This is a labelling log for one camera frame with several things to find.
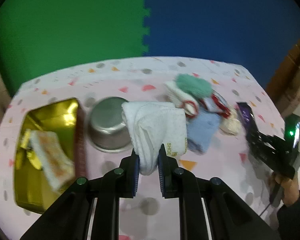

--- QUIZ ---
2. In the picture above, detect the white speckled cloth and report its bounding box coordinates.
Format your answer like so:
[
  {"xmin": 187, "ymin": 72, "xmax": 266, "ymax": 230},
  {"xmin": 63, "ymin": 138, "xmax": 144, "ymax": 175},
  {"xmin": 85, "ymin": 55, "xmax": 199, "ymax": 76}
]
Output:
[{"xmin": 121, "ymin": 101, "xmax": 188, "ymax": 176}]

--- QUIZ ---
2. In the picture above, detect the cream cloth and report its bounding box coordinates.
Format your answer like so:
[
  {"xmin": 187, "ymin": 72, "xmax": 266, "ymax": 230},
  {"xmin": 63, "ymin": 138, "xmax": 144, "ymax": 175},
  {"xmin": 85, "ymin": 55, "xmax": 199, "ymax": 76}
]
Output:
[{"xmin": 219, "ymin": 116, "xmax": 242, "ymax": 135}]

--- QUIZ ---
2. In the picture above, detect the blue foam mat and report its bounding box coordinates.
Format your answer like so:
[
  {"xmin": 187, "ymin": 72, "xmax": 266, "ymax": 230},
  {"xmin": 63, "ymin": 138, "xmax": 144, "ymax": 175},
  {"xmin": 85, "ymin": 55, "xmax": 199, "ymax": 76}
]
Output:
[{"xmin": 142, "ymin": 0, "xmax": 300, "ymax": 90}]

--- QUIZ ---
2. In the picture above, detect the stainless steel bowl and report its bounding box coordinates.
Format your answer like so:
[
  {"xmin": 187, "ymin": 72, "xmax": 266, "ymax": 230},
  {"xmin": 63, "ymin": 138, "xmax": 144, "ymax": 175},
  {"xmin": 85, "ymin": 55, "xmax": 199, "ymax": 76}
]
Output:
[{"xmin": 87, "ymin": 97, "xmax": 134, "ymax": 153}]

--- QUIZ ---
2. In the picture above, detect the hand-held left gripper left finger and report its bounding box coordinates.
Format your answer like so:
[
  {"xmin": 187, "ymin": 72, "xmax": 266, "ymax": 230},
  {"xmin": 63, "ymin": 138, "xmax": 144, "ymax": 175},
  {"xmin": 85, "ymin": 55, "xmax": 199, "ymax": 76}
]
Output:
[{"xmin": 20, "ymin": 148, "xmax": 141, "ymax": 240}]

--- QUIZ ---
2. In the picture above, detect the cardboard box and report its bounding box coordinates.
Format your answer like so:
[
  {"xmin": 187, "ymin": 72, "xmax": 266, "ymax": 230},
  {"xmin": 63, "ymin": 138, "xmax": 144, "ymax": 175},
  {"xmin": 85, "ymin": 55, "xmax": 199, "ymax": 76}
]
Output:
[{"xmin": 265, "ymin": 34, "xmax": 300, "ymax": 110}]

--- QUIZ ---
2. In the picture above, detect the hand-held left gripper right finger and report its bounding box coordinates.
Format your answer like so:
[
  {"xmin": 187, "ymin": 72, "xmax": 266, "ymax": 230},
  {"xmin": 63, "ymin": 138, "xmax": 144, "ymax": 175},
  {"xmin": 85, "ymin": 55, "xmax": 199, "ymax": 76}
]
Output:
[{"xmin": 158, "ymin": 144, "xmax": 282, "ymax": 240}]

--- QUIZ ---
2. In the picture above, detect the blue fluffy cloth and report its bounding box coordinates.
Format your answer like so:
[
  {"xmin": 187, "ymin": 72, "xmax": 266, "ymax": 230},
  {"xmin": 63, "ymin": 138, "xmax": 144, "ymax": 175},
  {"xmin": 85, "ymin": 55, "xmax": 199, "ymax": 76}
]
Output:
[{"xmin": 186, "ymin": 110, "xmax": 220, "ymax": 154}]

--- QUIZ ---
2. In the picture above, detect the red and grey sock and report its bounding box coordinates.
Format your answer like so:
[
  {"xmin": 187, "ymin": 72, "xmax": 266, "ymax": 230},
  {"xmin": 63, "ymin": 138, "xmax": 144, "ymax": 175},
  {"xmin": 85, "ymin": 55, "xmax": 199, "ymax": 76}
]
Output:
[{"xmin": 202, "ymin": 90, "xmax": 232, "ymax": 118}]

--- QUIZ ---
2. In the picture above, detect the person's right forearm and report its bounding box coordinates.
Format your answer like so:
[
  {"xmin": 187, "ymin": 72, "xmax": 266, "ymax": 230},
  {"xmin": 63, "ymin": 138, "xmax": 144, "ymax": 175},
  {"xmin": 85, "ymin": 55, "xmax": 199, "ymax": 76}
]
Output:
[{"xmin": 276, "ymin": 189, "xmax": 300, "ymax": 240}]

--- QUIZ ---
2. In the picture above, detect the teal fluffy pompom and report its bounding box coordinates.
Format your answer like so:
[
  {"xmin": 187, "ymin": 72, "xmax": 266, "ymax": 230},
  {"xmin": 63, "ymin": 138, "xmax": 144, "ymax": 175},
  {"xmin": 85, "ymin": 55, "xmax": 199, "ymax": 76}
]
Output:
[{"xmin": 176, "ymin": 74, "xmax": 213, "ymax": 97}]

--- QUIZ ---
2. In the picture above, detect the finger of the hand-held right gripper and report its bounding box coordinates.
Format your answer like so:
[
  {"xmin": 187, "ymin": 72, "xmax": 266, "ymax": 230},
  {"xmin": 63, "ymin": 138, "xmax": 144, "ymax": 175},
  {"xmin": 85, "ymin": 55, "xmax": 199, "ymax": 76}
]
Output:
[{"xmin": 236, "ymin": 102, "xmax": 260, "ymax": 138}]

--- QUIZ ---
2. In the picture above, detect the yellow patterned cloth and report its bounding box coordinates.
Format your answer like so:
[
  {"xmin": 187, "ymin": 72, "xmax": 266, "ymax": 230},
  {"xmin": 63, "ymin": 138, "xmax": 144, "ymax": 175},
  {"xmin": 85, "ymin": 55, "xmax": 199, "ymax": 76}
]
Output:
[{"xmin": 20, "ymin": 129, "xmax": 75, "ymax": 190}]

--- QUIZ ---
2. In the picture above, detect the green foam mat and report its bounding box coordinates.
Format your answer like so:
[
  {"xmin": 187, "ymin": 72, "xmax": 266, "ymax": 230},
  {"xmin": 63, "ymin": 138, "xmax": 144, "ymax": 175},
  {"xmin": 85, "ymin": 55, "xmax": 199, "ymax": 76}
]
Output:
[{"xmin": 0, "ymin": 0, "xmax": 152, "ymax": 98}]

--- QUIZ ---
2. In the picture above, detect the black cable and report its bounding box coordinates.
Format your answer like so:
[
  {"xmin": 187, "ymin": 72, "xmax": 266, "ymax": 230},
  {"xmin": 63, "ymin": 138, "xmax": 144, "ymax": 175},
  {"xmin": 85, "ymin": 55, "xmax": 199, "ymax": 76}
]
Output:
[{"xmin": 259, "ymin": 200, "xmax": 273, "ymax": 217}]

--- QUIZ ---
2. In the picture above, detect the gold tin tray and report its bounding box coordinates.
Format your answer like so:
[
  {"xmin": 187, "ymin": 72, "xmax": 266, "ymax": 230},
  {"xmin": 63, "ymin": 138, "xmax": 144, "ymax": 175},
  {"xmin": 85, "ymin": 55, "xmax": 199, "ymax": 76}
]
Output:
[{"xmin": 14, "ymin": 97, "xmax": 87, "ymax": 214}]

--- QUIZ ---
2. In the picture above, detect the person's right hand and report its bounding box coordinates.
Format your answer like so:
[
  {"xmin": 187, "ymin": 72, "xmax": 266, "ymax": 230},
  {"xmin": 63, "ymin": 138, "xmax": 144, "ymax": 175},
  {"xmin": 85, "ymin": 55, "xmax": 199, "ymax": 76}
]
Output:
[{"xmin": 274, "ymin": 172, "xmax": 300, "ymax": 207}]

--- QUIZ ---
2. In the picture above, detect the white and red cloth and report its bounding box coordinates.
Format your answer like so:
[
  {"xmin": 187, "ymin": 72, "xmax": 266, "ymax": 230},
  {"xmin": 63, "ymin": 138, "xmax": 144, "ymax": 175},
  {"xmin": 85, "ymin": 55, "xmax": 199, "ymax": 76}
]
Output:
[{"xmin": 164, "ymin": 81, "xmax": 200, "ymax": 118}]

